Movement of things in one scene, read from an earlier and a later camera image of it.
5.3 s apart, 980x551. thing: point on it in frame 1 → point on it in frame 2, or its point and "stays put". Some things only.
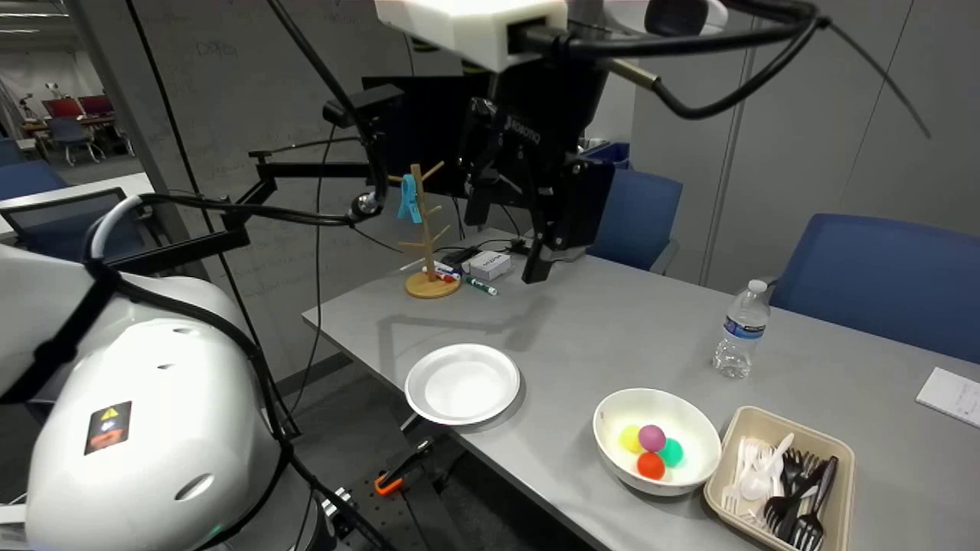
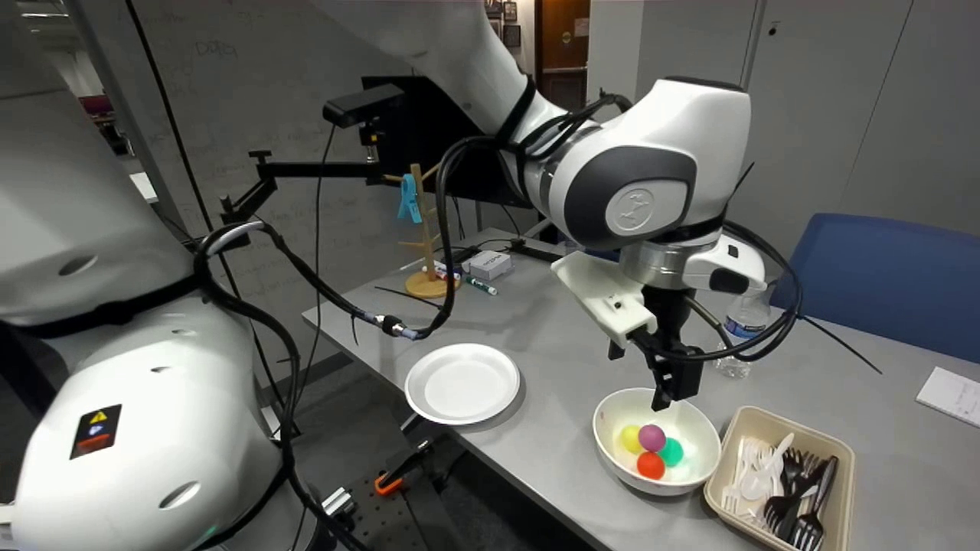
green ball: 673,450 stays put
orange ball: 650,467 stays put
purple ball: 650,437 stays put
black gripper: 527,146 → 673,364
